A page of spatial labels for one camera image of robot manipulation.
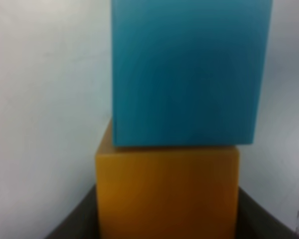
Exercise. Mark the blue cube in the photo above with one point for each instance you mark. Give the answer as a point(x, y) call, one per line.
point(187, 72)

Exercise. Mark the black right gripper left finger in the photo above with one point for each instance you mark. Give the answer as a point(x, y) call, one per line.
point(82, 222)

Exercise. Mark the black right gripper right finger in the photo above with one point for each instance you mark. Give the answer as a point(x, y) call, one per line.
point(254, 222)

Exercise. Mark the orange cube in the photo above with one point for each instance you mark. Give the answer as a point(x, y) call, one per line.
point(166, 192)

